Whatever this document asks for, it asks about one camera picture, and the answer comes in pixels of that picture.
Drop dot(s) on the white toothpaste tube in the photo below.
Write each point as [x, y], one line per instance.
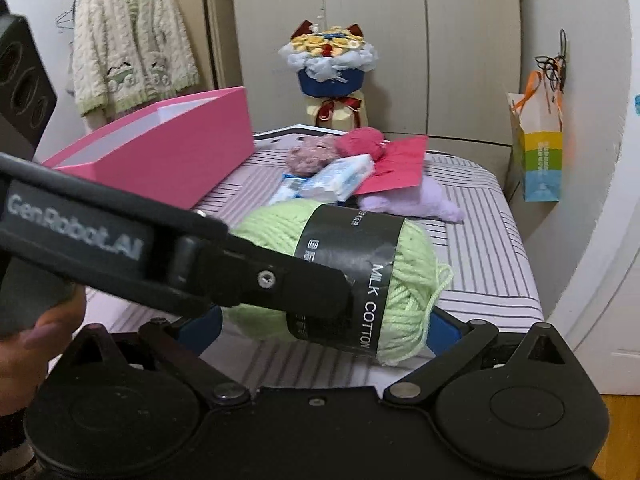
[291, 187]

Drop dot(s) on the light green yarn ball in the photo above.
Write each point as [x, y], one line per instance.
[410, 265]

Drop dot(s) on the cream fuzzy cardigan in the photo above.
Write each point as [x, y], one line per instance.
[125, 35]

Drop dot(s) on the flower bouquet with blue wrap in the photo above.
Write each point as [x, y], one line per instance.
[327, 60]

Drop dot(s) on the dusty pink fuzzy scrunchie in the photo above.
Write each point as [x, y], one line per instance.
[312, 152]

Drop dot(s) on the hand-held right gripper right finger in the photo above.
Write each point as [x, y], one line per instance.
[445, 332]

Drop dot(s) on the beige wardrobe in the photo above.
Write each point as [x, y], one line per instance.
[450, 60]

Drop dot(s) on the white blue tissue pack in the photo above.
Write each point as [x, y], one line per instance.
[342, 175]

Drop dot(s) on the red envelope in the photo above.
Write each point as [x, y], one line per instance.
[400, 170]

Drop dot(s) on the pink cardboard box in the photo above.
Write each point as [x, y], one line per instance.
[165, 160]

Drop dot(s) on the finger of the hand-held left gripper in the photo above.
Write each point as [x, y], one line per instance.
[300, 287]

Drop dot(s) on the purple plush toy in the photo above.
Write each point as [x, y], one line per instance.
[415, 200]

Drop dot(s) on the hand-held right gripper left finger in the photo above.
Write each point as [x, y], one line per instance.
[200, 330]

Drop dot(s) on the colourful striped paper gift bag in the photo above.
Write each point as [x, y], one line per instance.
[540, 160]

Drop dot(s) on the pink yarn ball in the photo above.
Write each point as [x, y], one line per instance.
[357, 142]

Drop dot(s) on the person's left hand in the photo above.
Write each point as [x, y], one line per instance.
[30, 365]

